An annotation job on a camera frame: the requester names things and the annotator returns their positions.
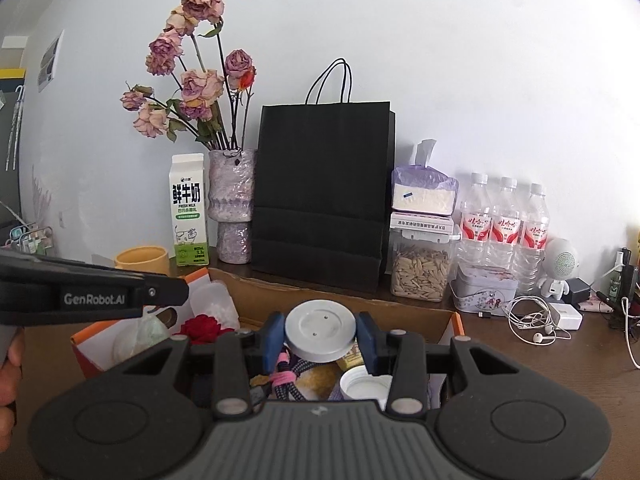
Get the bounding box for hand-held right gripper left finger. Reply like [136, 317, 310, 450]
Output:
[122, 311, 287, 421]

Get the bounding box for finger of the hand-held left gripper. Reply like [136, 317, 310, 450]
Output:
[0, 249, 190, 311]

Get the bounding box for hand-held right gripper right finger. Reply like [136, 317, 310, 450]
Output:
[355, 311, 521, 416]

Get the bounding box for small yellow block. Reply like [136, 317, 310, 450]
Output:
[336, 342, 366, 371]

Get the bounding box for black braided cable pink tie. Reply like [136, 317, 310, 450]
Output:
[250, 352, 321, 403]

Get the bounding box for large white plastic bottle cap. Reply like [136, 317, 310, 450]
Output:
[340, 365, 393, 411]

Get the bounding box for red cardboard box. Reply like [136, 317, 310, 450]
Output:
[70, 267, 466, 411]

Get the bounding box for white lid two dimples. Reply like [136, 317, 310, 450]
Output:
[284, 299, 358, 363]

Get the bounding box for red artificial rose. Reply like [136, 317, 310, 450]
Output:
[179, 314, 223, 345]

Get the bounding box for clear plastic bag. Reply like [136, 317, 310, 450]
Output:
[112, 317, 171, 368]

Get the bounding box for yellow plush toy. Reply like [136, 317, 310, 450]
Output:
[295, 360, 351, 403]

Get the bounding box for person's left hand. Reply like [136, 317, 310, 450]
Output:
[0, 332, 25, 441]

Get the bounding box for yellow ceramic mug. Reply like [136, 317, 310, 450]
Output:
[114, 246, 171, 277]

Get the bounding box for white milk carton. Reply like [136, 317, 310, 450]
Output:
[169, 153, 210, 267]

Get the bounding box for clear container of seeds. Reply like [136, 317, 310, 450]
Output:
[390, 232, 453, 303]

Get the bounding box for purple speckled vase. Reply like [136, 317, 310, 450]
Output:
[207, 147, 258, 264]

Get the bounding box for printed tin box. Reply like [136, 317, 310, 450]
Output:
[450, 263, 518, 313]

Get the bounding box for flat white box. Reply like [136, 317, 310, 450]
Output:
[390, 211, 461, 241]

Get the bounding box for black paper bag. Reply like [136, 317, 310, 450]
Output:
[251, 58, 396, 295]

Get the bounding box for white charger block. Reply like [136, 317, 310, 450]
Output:
[548, 301, 584, 331]

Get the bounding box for bunch of dried roses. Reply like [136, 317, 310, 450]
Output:
[120, 0, 257, 153]

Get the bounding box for small white robot speaker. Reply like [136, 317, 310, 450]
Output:
[542, 237, 581, 301]

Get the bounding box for black power adapter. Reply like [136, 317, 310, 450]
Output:
[570, 278, 593, 306]

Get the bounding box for small green bottle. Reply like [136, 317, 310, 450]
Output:
[607, 249, 626, 301]

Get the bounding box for wire rack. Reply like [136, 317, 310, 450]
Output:
[0, 220, 53, 261]

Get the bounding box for white wired earphones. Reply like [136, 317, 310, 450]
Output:
[505, 295, 573, 346]

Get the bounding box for grey wall sign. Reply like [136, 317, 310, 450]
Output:
[37, 30, 66, 93]

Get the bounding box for white charging cable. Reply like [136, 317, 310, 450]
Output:
[620, 297, 640, 368]

